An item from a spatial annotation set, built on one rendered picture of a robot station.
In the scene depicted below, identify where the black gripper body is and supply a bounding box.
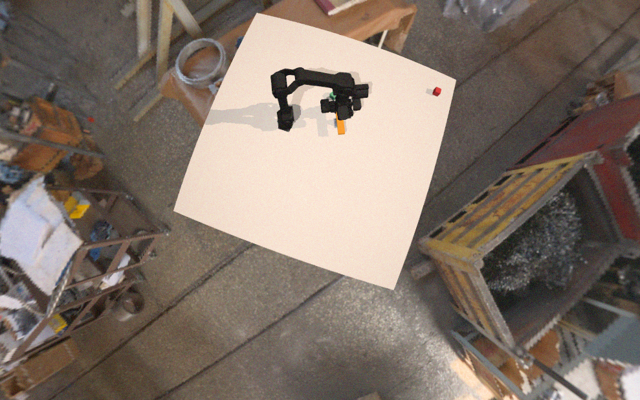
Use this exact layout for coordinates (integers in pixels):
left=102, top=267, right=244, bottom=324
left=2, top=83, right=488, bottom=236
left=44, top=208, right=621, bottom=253
left=320, top=96, right=362, bottom=113

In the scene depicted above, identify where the yellow bar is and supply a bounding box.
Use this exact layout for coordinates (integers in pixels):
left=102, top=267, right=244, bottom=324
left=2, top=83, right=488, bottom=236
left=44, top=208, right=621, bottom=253
left=336, top=113, right=345, bottom=135

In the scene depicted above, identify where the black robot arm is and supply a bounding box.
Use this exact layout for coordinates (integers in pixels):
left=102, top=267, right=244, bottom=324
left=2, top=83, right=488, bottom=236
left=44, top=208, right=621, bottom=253
left=270, top=67, right=369, bottom=132

